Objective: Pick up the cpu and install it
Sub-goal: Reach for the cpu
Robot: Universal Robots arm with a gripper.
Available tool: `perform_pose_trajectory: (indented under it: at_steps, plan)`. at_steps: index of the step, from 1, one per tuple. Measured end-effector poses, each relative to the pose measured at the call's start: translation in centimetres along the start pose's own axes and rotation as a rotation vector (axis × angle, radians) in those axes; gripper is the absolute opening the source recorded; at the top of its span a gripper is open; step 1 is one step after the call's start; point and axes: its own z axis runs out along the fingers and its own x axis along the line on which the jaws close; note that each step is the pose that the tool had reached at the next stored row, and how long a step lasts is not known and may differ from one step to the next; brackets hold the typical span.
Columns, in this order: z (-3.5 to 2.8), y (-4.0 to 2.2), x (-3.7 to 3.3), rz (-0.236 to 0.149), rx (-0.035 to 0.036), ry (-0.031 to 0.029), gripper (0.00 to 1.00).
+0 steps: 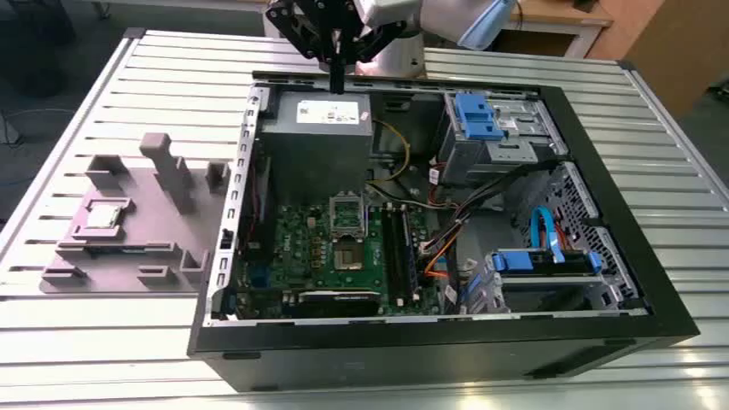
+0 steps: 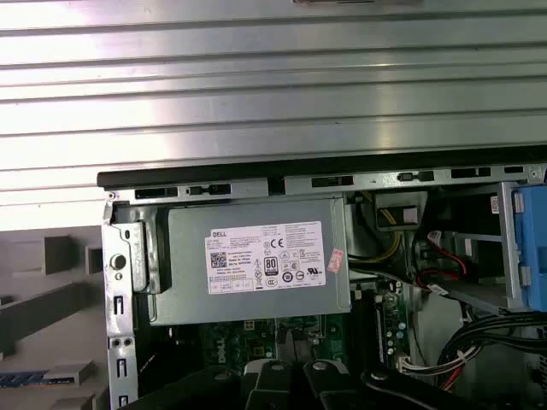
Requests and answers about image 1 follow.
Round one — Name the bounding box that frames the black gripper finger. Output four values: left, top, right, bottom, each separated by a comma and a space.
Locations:
264, 0, 340, 94
336, 20, 408, 94

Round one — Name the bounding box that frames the silver CPU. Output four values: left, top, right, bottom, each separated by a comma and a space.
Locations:
84, 203, 128, 227

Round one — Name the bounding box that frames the blue drive bay latch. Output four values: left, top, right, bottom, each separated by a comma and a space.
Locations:
453, 92, 508, 141

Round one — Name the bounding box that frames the grey power supply unit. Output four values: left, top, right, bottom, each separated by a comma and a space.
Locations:
259, 90, 376, 208

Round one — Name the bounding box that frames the wooden desk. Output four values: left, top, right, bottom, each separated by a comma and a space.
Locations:
508, 0, 616, 59

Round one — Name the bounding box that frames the metal drive bay cage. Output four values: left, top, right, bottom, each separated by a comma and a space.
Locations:
441, 89, 570, 185

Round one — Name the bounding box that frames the metal socket cover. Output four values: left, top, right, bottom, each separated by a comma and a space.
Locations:
328, 190, 369, 241

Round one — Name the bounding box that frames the black office chair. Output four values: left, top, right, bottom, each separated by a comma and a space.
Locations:
0, 0, 79, 98

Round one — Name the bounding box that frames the black RAM slot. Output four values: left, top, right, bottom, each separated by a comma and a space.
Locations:
381, 203, 403, 307
396, 203, 417, 305
403, 203, 426, 304
388, 203, 409, 307

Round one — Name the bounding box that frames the grey parts rack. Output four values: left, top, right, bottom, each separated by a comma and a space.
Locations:
39, 132, 232, 296

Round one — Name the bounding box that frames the wooden cabinet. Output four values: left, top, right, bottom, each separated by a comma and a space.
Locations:
589, 0, 729, 121

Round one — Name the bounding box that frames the green motherboard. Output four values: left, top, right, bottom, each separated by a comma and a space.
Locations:
231, 200, 445, 319

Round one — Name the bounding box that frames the hard disk in blue carrier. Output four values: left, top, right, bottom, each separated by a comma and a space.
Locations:
490, 249, 605, 277

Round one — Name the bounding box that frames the green RAM stick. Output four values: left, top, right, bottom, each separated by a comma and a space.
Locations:
84, 244, 151, 255

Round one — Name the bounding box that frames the black graphics card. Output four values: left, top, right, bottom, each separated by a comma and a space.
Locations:
283, 290, 384, 319

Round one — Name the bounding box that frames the metal disk bay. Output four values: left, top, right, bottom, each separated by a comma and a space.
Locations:
482, 251, 648, 316

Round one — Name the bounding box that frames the black PC case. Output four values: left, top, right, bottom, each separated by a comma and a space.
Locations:
185, 70, 701, 393

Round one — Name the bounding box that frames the yellow wire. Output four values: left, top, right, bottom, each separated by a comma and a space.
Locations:
365, 119, 412, 185

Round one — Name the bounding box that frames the black cable bundle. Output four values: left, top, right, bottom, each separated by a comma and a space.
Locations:
420, 160, 562, 257

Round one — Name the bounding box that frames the orange wire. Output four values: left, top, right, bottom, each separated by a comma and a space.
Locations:
424, 241, 458, 279

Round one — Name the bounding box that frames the curved blue flat wire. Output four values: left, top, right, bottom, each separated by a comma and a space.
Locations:
529, 207, 569, 264

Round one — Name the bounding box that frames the straight blue wire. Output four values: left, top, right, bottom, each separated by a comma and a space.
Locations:
458, 272, 485, 315

